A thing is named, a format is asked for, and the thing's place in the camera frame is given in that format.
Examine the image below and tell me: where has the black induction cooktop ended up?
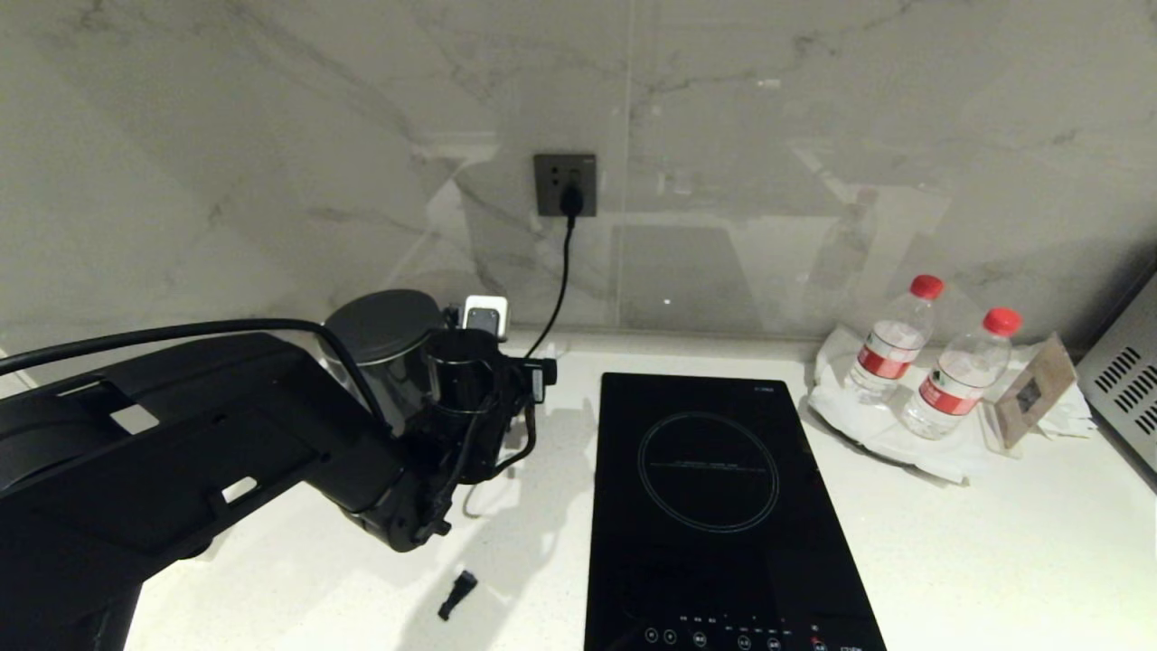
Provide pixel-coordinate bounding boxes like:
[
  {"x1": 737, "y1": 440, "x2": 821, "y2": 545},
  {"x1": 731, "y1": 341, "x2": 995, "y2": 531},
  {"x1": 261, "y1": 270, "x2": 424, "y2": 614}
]
[{"x1": 584, "y1": 372, "x2": 888, "y2": 651}]

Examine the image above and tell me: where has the clear water bottle red cap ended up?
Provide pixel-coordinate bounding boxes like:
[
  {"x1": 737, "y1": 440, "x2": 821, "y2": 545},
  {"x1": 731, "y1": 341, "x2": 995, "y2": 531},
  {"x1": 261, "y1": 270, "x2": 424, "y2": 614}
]
[
  {"x1": 900, "y1": 307, "x2": 1025, "y2": 442},
  {"x1": 849, "y1": 274, "x2": 946, "y2": 404}
]

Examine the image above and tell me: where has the grey electric kettle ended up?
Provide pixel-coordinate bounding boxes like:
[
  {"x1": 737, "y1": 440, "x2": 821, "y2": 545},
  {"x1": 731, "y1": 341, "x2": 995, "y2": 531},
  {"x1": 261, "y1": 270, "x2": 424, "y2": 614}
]
[{"x1": 320, "y1": 288, "x2": 456, "y2": 431}]

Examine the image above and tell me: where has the grey wall socket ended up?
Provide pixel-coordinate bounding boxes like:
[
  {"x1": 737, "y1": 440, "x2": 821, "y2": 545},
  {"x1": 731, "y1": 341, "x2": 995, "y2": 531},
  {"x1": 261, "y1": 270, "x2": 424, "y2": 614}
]
[{"x1": 532, "y1": 153, "x2": 599, "y2": 219}]

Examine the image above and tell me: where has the black power cord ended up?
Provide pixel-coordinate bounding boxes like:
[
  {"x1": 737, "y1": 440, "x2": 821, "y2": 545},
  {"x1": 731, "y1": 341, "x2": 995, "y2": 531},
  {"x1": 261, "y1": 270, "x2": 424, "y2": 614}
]
[{"x1": 522, "y1": 215, "x2": 579, "y2": 361}]

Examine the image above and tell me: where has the brown card stand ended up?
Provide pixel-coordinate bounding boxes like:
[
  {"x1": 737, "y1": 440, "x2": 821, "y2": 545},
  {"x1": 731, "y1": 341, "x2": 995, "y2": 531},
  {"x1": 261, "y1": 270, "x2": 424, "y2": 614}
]
[{"x1": 980, "y1": 332, "x2": 1079, "y2": 451}]

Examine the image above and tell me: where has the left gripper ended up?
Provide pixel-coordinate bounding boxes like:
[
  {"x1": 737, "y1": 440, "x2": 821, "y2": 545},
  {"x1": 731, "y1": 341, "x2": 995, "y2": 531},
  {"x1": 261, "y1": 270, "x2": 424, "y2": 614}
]
[{"x1": 425, "y1": 327, "x2": 559, "y2": 415}]

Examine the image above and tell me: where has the silver vented appliance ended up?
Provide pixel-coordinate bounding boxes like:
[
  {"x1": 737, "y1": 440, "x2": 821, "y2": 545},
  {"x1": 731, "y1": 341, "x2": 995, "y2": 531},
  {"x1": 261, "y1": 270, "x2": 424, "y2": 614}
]
[{"x1": 1075, "y1": 269, "x2": 1157, "y2": 495}]

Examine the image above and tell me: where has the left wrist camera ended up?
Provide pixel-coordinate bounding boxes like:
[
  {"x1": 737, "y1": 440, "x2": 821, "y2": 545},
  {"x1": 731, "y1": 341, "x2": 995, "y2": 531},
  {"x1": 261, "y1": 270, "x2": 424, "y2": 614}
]
[{"x1": 461, "y1": 295, "x2": 510, "y2": 343}]

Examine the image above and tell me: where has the small black plastic piece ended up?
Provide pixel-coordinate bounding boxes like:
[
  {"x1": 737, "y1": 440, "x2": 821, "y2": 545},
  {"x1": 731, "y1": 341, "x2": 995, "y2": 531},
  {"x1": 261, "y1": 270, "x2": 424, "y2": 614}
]
[{"x1": 437, "y1": 569, "x2": 479, "y2": 623}]

